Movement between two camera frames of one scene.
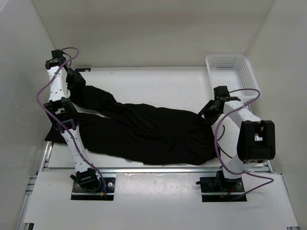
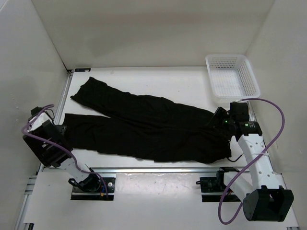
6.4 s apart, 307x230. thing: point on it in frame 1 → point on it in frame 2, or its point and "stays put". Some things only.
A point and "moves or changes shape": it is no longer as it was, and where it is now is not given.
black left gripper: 73,84 → 62,129
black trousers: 131,132 moves or changes shape
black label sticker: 83,69 stays put
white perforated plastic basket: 235,72 stays put
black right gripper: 205,111 → 220,114
